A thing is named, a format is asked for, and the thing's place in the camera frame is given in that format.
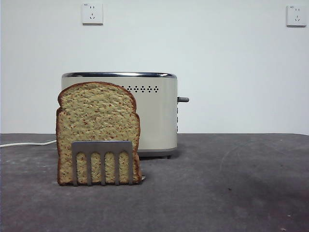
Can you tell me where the white wall socket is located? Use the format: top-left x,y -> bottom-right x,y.
286,5 -> 308,28
81,2 -> 104,26

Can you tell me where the white power cable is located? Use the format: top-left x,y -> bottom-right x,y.
0,139 -> 57,148

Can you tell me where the steel toast rack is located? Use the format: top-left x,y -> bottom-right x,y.
71,141 -> 147,187

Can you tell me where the cream two-slot toaster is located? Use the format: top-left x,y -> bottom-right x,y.
61,72 -> 190,160

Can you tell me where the brown bread slice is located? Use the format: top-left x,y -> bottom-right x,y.
56,81 -> 143,186

